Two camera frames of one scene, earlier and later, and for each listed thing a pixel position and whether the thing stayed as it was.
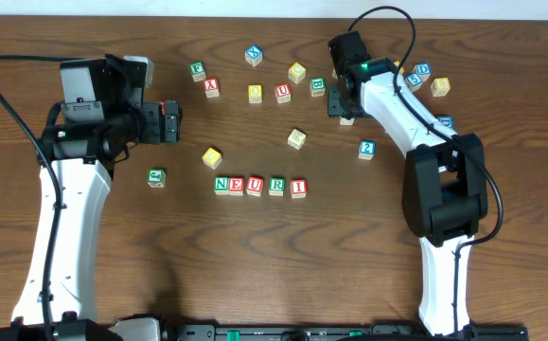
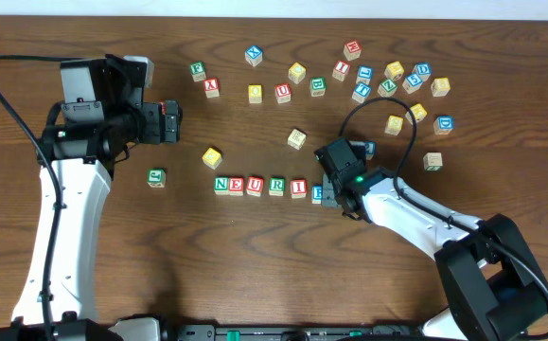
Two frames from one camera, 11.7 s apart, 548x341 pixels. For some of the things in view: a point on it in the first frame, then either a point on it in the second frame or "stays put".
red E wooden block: [236, 186] stays put
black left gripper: [171, 121] stays put
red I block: [298, 188] stays put
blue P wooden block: [345, 121] to [316, 194]
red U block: [255, 186] stays put
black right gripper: [338, 107] to [328, 195]
